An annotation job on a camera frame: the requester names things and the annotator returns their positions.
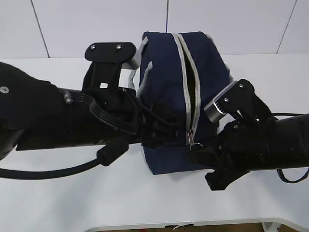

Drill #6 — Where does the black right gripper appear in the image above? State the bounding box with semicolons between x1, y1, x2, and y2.
188;123;266;191

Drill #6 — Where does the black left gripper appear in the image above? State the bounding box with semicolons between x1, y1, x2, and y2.
82;87;179;146

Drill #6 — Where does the navy blue lunch bag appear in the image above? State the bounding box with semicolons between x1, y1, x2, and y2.
137;31;232;175

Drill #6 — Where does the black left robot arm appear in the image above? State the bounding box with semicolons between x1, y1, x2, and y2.
0;63;180;158

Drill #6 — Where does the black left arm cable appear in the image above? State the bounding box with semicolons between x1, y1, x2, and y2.
0;135;128;180

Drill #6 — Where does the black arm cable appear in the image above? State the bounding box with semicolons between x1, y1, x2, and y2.
270;112;309;184
0;135;128;180

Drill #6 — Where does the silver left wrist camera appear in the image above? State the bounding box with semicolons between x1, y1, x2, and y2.
84;42;141;70

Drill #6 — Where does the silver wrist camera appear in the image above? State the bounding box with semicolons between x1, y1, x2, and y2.
204;79;255;123
84;42;141;70

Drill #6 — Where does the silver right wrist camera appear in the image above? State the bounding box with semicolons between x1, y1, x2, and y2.
204;79;255;123

